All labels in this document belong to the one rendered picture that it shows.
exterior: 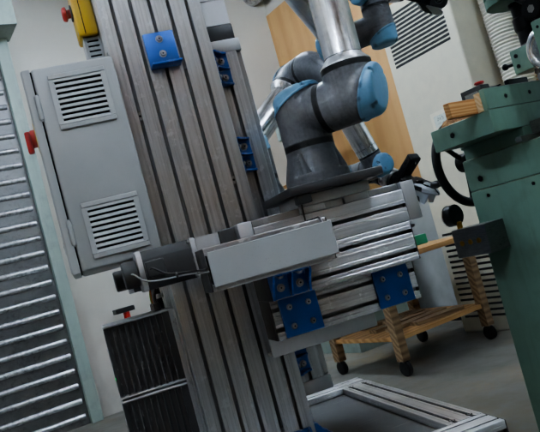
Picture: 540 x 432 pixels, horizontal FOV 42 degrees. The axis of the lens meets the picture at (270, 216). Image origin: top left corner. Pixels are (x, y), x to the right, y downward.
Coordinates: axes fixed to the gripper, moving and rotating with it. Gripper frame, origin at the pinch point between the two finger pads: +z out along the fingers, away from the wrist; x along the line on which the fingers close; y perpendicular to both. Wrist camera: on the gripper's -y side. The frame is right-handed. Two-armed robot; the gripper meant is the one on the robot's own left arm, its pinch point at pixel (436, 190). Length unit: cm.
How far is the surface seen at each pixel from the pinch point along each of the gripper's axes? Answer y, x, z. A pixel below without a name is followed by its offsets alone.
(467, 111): -34, 24, 30
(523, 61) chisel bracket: -43.9, -6.2, 20.0
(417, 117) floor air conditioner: 9, -104, -119
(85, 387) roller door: 173, 59, -196
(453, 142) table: -23.6, 20.5, 23.3
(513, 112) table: -33.2, 11.2, 33.4
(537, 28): -55, 10, 35
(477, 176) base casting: -13.5, 11.0, 24.8
